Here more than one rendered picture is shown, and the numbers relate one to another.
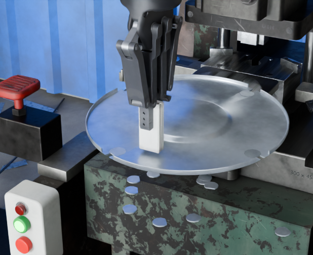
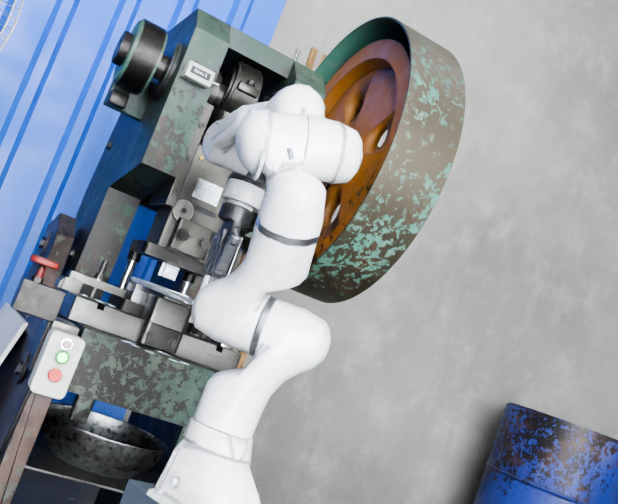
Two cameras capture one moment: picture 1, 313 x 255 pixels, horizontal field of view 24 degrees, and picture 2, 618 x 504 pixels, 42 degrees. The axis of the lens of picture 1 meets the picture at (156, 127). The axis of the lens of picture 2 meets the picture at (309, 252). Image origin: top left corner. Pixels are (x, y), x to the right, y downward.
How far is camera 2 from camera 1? 1.48 m
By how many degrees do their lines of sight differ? 61
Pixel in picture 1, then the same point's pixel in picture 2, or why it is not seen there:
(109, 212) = (91, 367)
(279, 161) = (201, 346)
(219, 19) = (167, 256)
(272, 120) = not seen: hidden behind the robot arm
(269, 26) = (198, 266)
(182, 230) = (148, 382)
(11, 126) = (38, 289)
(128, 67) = (228, 250)
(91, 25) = not seen: outside the picture
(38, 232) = (72, 365)
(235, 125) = not seen: hidden behind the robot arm
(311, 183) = (216, 362)
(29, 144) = (48, 305)
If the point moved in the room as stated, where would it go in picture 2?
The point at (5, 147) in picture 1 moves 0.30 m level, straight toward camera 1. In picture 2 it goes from (22, 305) to (130, 350)
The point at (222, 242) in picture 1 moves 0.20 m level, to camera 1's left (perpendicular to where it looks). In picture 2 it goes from (175, 390) to (114, 375)
